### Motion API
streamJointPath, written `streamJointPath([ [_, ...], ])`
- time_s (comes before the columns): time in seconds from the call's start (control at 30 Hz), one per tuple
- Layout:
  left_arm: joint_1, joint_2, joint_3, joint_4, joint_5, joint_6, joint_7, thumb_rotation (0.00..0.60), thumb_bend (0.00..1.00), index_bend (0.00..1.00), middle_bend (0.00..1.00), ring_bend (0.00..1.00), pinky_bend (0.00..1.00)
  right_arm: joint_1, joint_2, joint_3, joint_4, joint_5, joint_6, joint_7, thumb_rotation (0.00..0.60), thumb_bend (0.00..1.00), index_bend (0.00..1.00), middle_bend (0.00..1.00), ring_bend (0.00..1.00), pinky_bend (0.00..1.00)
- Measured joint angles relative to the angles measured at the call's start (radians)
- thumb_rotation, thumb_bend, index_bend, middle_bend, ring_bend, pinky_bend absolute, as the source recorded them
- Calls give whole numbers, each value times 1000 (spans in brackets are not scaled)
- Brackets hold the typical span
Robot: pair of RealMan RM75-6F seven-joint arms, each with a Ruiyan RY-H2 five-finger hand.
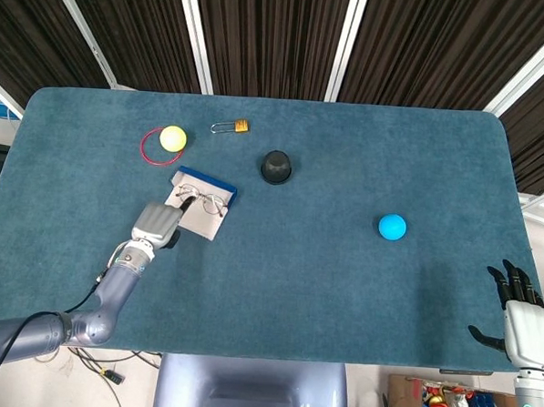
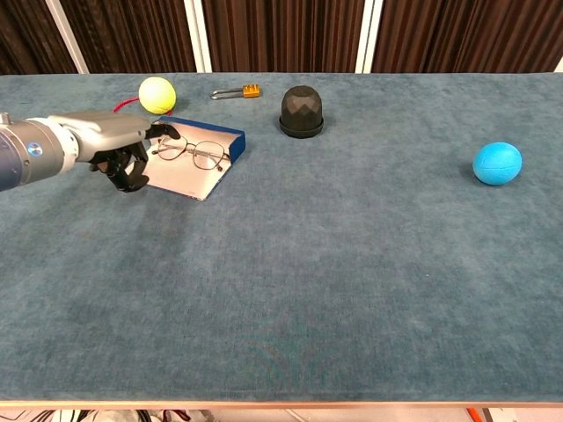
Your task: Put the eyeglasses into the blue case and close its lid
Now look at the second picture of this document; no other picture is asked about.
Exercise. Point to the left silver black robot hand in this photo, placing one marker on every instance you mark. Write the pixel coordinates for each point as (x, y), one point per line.
(110, 129)

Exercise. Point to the blue and white box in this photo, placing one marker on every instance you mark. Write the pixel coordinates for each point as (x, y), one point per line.
(184, 180)

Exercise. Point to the thin metal eyeglasses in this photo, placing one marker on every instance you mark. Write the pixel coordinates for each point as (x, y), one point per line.
(207, 157)

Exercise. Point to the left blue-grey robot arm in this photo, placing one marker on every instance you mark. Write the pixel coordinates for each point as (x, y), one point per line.
(26, 154)

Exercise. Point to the yellow ball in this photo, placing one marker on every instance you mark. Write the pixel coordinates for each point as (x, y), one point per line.
(157, 95)

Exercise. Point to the dark brown pleated curtain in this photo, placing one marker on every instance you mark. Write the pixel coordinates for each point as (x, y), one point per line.
(132, 35)
(462, 35)
(22, 35)
(281, 35)

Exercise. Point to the gold padlock with long shackle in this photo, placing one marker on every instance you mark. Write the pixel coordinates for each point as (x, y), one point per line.
(252, 91)

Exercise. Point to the black faceted dome cup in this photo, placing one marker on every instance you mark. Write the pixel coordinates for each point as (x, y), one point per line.
(301, 110)

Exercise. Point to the blue velvet table cloth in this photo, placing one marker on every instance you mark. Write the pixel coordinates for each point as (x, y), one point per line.
(308, 272)

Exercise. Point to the blue ball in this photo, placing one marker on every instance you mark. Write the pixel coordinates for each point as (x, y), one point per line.
(497, 163)

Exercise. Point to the white aluminium frame post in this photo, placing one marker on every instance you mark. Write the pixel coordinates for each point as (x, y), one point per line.
(198, 35)
(66, 35)
(368, 35)
(560, 67)

